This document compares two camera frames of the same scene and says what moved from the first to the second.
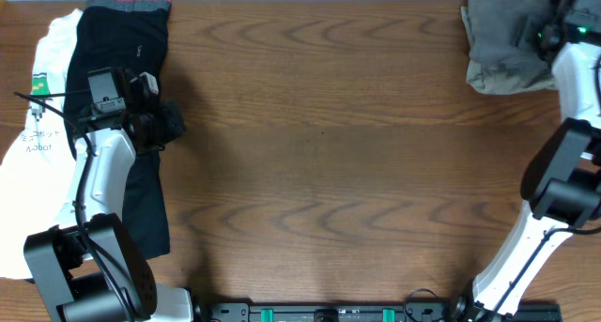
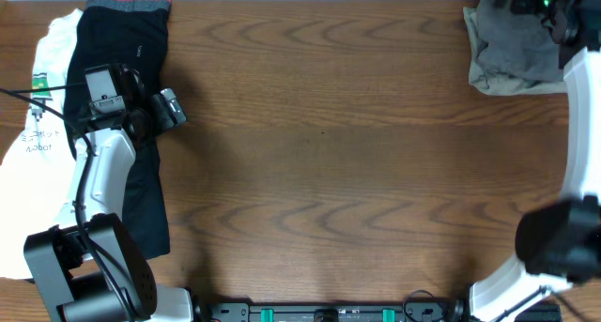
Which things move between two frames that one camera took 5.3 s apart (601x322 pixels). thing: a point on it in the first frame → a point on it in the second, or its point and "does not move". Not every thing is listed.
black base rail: [245, 311] does not move
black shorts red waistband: [125, 32] does not move
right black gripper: [535, 25] → [524, 4]
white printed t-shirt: [36, 178] does not move
